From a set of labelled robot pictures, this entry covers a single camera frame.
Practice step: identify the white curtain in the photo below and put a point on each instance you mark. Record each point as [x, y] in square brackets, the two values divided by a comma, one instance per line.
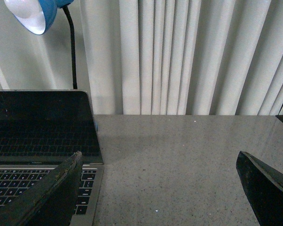
[176, 57]

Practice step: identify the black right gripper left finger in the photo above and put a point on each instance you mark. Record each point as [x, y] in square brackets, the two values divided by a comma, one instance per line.
[51, 201]

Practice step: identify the blue desk lamp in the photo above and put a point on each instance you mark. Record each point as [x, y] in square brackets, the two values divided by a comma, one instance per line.
[37, 16]

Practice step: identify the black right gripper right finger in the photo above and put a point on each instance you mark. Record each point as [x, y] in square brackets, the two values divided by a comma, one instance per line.
[263, 187]

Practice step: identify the silver laptop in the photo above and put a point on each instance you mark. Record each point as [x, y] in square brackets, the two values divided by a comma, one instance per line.
[38, 131]

